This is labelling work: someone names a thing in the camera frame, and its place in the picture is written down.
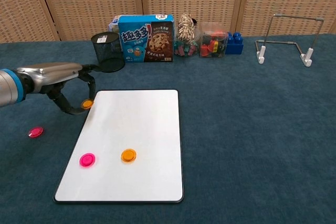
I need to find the orange round magnet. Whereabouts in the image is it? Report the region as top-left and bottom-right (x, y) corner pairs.
(120, 148), (138, 164)
(80, 99), (95, 110)

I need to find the clear box of coloured blocks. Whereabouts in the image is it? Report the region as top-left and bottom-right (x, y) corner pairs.
(198, 22), (228, 59)

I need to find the blue chocolate cookie box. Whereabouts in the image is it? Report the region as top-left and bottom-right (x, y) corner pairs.
(118, 14), (174, 64)

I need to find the black mesh pen holder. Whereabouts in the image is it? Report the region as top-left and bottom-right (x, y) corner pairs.
(90, 31), (126, 73)

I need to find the white magnetic board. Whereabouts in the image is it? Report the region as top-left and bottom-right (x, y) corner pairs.
(53, 89), (185, 204)

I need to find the clear tub of binder clips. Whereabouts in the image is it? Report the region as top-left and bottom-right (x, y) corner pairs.
(173, 37), (200, 58)

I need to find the zebra print plush toy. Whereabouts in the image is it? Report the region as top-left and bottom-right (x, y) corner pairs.
(176, 13), (199, 44)

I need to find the metal wire stand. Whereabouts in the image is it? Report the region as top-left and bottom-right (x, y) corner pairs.
(255, 13), (325, 68)

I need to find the white blue carton box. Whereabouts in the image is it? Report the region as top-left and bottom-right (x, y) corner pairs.
(107, 15), (121, 32)

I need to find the pink round magnet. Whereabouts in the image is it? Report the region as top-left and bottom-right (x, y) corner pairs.
(79, 152), (98, 168)
(28, 126), (44, 138)

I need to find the blue building block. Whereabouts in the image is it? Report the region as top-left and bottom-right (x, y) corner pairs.
(225, 31), (245, 55)

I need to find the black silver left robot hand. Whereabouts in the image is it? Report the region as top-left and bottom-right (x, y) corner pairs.
(16, 62), (105, 116)

